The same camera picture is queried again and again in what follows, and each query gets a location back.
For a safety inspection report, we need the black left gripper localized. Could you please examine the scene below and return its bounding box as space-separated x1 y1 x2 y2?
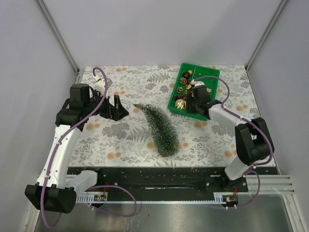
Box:
84 89 129 121

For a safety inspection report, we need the small green christmas tree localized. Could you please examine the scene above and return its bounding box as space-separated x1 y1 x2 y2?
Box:
133 103 179 157

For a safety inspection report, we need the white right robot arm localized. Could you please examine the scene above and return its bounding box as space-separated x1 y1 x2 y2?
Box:
186 85 274 191

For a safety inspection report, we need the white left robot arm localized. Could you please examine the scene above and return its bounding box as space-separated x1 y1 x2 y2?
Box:
25 84 129 214

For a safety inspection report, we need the silver ribbed bauble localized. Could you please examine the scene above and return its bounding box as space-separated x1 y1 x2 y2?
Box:
175 99 186 110

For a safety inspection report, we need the frosted pine cone lower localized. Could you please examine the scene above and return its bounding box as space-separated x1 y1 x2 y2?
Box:
177 87 183 94

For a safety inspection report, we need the frosted pine cone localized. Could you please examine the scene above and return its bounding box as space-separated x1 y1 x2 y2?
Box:
177 87 183 94
180 77 187 85

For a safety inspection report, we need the frosted pine cone upper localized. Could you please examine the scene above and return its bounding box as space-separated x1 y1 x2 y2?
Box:
180 77 187 85

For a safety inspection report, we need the green plastic tray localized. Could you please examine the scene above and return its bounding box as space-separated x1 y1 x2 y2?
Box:
168 63 220 121

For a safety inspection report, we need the floral patterned table mat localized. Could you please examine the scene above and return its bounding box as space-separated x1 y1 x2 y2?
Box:
69 64 277 168

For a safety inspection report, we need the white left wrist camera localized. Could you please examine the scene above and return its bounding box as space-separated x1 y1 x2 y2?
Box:
93 75 112 94

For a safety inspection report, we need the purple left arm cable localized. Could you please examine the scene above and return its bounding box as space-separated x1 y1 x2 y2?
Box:
40 67 138 229

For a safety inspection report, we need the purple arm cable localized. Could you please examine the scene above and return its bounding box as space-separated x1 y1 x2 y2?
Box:
192 75 275 210
40 67 138 229

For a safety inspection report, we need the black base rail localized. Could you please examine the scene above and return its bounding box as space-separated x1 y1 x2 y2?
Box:
66 166 277 203

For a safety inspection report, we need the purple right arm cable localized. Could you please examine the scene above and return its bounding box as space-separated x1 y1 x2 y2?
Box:
192 75 275 210

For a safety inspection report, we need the aluminium frame post left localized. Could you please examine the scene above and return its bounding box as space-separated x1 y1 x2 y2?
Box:
35 0 79 74

